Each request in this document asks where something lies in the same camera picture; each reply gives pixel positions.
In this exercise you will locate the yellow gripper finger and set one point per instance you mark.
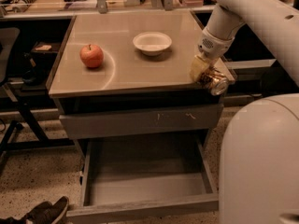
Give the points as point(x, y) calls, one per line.
point(198, 67)

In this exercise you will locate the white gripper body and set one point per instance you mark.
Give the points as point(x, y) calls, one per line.
point(214, 47)

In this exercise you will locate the crushed metallic can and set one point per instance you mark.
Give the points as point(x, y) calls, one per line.
point(214, 81)

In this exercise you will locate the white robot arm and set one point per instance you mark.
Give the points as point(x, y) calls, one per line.
point(259, 164)

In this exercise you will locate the closed grey top drawer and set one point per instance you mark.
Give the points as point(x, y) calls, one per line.
point(160, 120)

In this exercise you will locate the grey drawer cabinet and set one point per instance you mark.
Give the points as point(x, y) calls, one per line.
point(128, 79)

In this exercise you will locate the open grey middle drawer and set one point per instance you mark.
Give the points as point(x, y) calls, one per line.
point(140, 176)

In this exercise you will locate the white bowl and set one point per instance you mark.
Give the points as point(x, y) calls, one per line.
point(152, 43)

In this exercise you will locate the red apple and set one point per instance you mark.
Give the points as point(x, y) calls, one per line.
point(91, 55)

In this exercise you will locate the dark chair at left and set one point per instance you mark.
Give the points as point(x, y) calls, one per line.
point(8, 37)

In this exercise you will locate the dark right shoe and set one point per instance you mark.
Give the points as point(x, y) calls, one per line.
point(48, 213)

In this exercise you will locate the dark shoe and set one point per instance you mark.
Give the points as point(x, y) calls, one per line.
point(30, 215)
point(48, 213)

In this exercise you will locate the dark left shoe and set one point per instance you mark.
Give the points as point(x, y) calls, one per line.
point(30, 215)

